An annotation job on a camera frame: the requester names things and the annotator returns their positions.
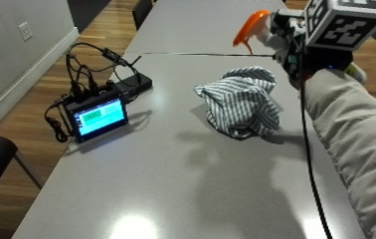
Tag spray bottle with orange trigger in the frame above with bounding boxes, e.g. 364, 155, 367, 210
232, 9, 368, 85

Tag white marker cube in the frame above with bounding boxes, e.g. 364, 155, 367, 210
303, 0, 376, 53

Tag striped crumpled cloth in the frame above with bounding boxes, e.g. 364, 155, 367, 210
193, 65, 285, 139

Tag black box device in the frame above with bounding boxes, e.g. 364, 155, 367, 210
108, 73, 156, 102

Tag small black screen device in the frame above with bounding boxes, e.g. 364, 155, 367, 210
63, 95, 131, 144

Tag black glove cable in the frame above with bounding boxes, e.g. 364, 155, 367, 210
297, 49, 335, 239

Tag black looped device cables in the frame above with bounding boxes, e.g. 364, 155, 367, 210
65, 41, 144, 98

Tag black coiled side cable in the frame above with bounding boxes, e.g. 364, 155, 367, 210
44, 96, 73, 143

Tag white wall outlet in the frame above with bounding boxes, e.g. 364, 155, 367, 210
18, 21, 35, 42

